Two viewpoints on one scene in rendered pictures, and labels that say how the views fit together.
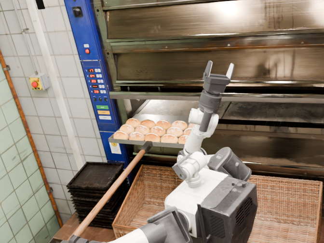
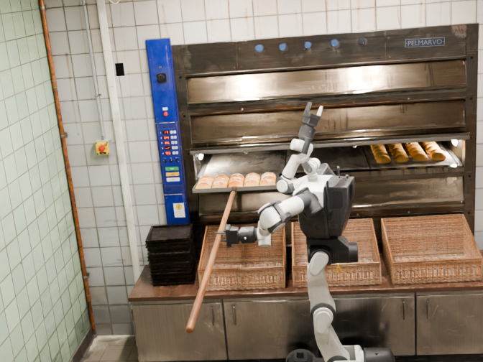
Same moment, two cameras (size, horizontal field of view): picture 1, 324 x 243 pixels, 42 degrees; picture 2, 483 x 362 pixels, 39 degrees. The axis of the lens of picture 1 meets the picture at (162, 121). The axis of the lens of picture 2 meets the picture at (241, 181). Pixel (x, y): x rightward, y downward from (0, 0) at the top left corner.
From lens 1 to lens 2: 2.42 m
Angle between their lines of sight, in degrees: 23
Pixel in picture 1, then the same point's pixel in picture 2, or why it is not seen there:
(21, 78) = (79, 146)
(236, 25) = (303, 88)
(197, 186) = (316, 181)
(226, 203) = (341, 184)
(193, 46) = (267, 107)
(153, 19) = (231, 85)
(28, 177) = (72, 256)
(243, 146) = not seen: hidden behind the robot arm
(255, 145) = not seen: hidden behind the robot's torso
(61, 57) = (133, 121)
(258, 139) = not seen: hidden behind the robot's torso
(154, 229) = (303, 196)
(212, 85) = (311, 119)
